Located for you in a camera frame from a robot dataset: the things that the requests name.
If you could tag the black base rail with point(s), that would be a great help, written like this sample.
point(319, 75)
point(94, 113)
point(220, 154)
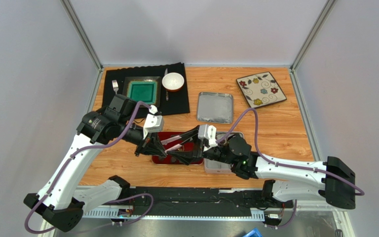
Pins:
point(207, 204)

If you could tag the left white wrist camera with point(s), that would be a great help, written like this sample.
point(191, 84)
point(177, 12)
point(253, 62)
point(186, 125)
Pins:
point(153, 123)

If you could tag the white bowl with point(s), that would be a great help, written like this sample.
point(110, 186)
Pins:
point(173, 81)

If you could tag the black cloth placemat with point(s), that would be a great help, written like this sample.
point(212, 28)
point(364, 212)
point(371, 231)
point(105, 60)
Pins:
point(178, 101)

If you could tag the floral square plate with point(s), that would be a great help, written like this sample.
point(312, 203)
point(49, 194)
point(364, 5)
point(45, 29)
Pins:
point(260, 90)

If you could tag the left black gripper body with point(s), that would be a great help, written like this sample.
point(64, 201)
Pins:
point(134, 135)

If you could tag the green square plate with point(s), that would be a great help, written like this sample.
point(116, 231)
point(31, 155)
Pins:
point(146, 89)

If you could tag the pink handled metal tongs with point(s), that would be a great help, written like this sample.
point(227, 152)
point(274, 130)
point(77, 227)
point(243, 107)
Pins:
point(171, 143)

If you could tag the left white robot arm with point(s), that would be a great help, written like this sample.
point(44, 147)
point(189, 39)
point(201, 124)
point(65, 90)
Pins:
point(59, 202)

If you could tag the silver tin lid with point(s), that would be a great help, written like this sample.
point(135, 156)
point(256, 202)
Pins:
point(213, 107)

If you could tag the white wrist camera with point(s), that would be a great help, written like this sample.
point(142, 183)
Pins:
point(207, 135)
point(153, 123)

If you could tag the silver fork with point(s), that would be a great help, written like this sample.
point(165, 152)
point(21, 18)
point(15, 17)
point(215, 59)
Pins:
point(115, 86)

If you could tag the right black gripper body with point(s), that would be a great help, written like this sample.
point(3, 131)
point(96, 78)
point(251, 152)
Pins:
point(205, 152)

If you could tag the silver tin with paper cups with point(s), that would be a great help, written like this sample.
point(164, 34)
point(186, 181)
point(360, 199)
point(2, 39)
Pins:
point(215, 167)

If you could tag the red lacquer tray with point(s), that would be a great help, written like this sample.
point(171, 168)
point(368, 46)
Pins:
point(169, 160)

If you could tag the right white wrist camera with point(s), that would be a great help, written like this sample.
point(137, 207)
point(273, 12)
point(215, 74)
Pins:
point(207, 135)

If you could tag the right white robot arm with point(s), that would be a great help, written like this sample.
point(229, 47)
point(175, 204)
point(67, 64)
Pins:
point(331, 180)

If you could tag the silver knife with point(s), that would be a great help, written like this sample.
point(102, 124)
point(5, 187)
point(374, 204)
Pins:
point(166, 92)

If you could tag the blue plastic bin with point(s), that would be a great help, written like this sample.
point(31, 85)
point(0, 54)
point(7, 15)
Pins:
point(253, 233)

